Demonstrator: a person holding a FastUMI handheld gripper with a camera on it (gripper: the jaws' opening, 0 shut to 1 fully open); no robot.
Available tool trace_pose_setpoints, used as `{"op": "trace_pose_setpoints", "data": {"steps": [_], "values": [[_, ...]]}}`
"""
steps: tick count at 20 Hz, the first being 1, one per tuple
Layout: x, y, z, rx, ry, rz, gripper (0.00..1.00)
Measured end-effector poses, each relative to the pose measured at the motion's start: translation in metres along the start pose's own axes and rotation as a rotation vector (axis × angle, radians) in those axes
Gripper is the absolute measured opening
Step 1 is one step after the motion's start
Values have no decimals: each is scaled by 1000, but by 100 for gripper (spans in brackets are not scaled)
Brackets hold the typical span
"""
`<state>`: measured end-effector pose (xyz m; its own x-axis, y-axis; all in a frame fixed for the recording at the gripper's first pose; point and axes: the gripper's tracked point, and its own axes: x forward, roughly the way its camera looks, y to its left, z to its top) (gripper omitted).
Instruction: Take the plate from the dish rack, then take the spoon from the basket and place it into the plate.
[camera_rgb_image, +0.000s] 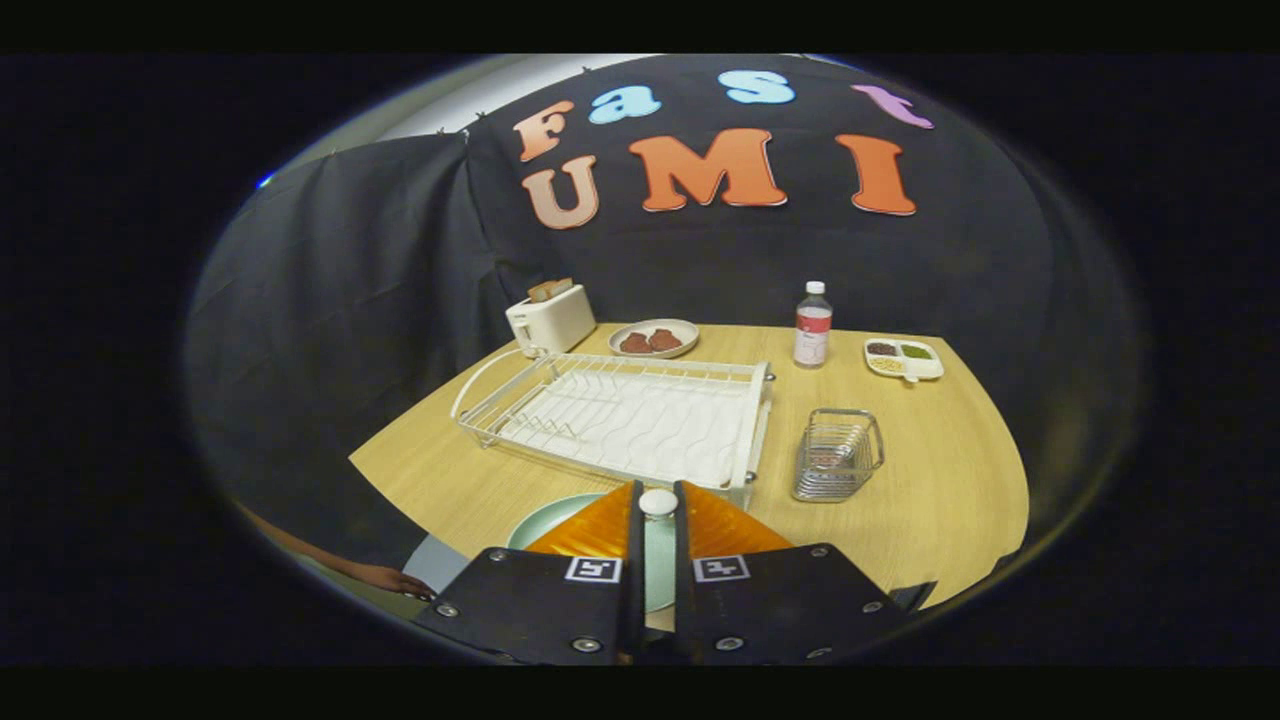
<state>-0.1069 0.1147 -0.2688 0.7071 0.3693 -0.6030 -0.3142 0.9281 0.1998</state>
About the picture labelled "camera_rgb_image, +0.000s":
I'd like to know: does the pale green plate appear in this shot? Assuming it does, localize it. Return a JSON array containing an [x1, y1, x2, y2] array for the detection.
[[507, 492, 679, 614]]

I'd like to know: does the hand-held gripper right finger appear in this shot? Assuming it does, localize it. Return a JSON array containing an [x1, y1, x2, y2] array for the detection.
[[672, 480, 911, 666]]

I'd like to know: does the white wire dish rack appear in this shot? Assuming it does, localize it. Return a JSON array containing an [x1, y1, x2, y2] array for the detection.
[[450, 347, 776, 511]]

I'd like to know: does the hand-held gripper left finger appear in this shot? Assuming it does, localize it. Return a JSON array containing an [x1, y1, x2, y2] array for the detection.
[[413, 480, 646, 666]]

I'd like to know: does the clear bottle with red label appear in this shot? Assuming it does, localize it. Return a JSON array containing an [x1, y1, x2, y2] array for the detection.
[[793, 281, 834, 370]]

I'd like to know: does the metal wire basket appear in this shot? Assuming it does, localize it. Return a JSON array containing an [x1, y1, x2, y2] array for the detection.
[[792, 407, 886, 503]]

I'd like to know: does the white divided tray of beans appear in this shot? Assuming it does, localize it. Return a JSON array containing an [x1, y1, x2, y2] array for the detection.
[[864, 337, 945, 384]]

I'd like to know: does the beige plate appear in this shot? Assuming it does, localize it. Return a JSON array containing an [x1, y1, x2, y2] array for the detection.
[[608, 318, 701, 359]]

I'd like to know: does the white toaster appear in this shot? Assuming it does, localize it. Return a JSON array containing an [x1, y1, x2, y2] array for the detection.
[[505, 283, 598, 358]]

